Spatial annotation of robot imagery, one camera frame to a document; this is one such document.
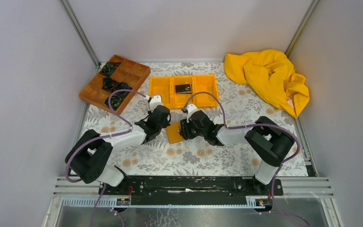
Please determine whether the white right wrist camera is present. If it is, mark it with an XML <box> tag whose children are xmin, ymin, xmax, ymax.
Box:
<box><xmin>185</xmin><ymin>104</ymin><xmax>199</xmax><ymax>119</ymax></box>

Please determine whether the black coiled strap top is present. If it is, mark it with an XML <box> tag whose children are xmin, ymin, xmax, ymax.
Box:
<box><xmin>99</xmin><ymin>61</ymin><xmax>121</xmax><ymax>78</ymax></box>

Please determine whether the yellow left bin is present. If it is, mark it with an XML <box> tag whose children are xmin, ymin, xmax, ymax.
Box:
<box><xmin>149</xmin><ymin>77</ymin><xmax>174</xmax><ymax>109</ymax></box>

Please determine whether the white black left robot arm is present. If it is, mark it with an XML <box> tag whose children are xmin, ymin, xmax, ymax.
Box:
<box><xmin>65</xmin><ymin>105</ymin><xmax>171</xmax><ymax>194</ymax></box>

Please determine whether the black credit card stack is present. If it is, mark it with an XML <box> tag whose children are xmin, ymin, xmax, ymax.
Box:
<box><xmin>175</xmin><ymin>84</ymin><xmax>192</xmax><ymax>94</ymax></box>

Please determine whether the yellow middle bin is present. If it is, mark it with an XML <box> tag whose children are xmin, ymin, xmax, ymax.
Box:
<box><xmin>172</xmin><ymin>75</ymin><xmax>194</xmax><ymax>109</ymax></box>

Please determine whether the yellow crumpled cloth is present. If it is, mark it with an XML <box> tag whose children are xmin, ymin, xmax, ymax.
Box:
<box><xmin>224</xmin><ymin>49</ymin><xmax>310</xmax><ymax>118</ymax></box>

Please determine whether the floral patterned table mat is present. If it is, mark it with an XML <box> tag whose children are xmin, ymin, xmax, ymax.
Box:
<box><xmin>82</xmin><ymin>63</ymin><xmax>296</xmax><ymax>176</ymax></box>

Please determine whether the black coiled strap middle left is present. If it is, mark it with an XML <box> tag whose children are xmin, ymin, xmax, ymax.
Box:
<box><xmin>101</xmin><ymin>77</ymin><xmax>117</xmax><ymax>92</ymax></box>

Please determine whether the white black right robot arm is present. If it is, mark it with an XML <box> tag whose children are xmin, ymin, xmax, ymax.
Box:
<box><xmin>179</xmin><ymin>110</ymin><xmax>297</xmax><ymax>195</ymax></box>

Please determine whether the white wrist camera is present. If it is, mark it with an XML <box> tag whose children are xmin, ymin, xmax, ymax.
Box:
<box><xmin>185</xmin><ymin>104</ymin><xmax>199</xmax><ymax>119</ymax></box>
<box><xmin>149</xmin><ymin>95</ymin><xmax>163</xmax><ymax>111</ymax></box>

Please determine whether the black coiled strap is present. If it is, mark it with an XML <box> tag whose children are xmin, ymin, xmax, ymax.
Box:
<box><xmin>101</xmin><ymin>77</ymin><xmax>117</xmax><ymax>92</ymax></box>
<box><xmin>99</xmin><ymin>61</ymin><xmax>121</xmax><ymax>78</ymax></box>
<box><xmin>106</xmin><ymin>94</ymin><xmax>126</xmax><ymax>111</ymax></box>
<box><xmin>114</xmin><ymin>82</ymin><xmax>133</xmax><ymax>95</ymax></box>

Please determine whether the black coiled strap bottom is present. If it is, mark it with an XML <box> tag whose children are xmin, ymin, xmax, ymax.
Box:
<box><xmin>106</xmin><ymin>94</ymin><xmax>126</xmax><ymax>111</ymax></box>

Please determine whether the yellow right bin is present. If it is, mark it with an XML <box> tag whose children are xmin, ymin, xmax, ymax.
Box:
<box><xmin>192</xmin><ymin>74</ymin><xmax>219</xmax><ymax>107</ymax></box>

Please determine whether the orange compartment tray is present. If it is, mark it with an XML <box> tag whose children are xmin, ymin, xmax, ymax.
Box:
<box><xmin>78</xmin><ymin>54</ymin><xmax>151</xmax><ymax>113</ymax></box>

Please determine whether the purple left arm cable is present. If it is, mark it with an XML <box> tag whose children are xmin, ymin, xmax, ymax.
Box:
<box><xmin>64</xmin><ymin>89</ymin><xmax>151</xmax><ymax>227</ymax></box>

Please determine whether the yellow bin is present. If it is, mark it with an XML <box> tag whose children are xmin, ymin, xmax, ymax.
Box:
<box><xmin>172</xmin><ymin>75</ymin><xmax>194</xmax><ymax>109</ymax></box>
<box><xmin>149</xmin><ymin>77</ymin><xmax>174</xmax><ymax>109</ymax></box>
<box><xmin>192</xmin><ymin>74</ymin><xmax>219</xmax><ymax>107</ymax></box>

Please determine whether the aluminium frame rail front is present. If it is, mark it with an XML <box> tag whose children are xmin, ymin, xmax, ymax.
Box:
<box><xmin>54</xmin><ymin>177</ymin><xmax>333</xmax><ymax>210</ymax></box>

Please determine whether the black coiled strap middle right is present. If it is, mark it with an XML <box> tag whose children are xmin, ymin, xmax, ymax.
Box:
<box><xmin>114</xmin><ymin>82</ymin><xmax>133</xmax><ymax>95</ymax></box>

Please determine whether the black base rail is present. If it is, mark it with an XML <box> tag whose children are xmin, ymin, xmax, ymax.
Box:
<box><xmin>99</xmin><ymin>175</ymin><xmax>284</xmax><ymax>206</ymax></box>

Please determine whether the yellow leather card holder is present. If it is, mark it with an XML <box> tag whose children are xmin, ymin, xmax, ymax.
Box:
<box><xmin>165</xmin><ymin>122</ymin><xmax>184</xmax><ymax>144</ymax></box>

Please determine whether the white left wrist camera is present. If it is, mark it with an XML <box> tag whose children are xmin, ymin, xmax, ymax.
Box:
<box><xmin>149</xmin><ymin>95</ymin><xmax>163</xmax><ymax>111</ymax></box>

